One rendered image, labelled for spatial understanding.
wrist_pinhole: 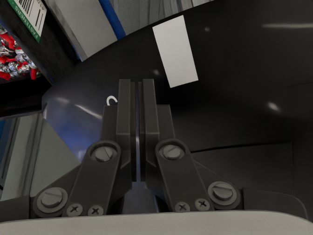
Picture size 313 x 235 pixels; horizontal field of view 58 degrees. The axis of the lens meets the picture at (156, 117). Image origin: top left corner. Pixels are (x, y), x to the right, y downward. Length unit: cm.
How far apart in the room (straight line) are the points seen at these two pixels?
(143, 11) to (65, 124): 102
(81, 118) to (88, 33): 120
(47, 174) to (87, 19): 67
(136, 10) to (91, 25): 26
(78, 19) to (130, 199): 118
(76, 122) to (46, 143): 102
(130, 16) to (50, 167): 68
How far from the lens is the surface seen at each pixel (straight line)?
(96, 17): 132
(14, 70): 31
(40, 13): 28
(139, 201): 20
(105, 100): 17
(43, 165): 118
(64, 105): 20
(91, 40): 141
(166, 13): 107
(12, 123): 82
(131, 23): 123
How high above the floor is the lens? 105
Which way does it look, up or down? 33 degrees down
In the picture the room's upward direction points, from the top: 176 degrees clockwise
